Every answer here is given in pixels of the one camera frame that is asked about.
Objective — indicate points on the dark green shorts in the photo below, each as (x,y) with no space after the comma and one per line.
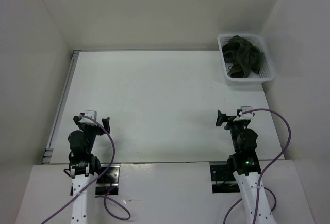
(242,56)

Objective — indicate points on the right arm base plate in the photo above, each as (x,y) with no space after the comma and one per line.
(222,179)

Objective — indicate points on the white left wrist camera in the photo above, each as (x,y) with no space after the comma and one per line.
(88,117)

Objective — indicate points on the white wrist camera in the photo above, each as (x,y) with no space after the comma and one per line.
(244,113)
(88,117)

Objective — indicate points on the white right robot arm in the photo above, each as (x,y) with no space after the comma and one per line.
(245,167)

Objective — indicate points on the aluminium table edge rail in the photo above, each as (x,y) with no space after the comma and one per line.
(46,159)

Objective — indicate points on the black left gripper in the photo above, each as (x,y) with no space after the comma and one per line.
(100,130)

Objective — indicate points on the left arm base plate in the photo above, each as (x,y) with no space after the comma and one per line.
(106,183)

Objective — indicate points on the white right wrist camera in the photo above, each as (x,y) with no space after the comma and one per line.
(244,113)

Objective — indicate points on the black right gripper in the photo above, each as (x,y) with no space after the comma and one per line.
(222,117)

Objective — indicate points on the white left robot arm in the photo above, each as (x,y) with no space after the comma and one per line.
(80,153)

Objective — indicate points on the white perforated plastic basket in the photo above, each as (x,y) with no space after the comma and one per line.
(266,73)

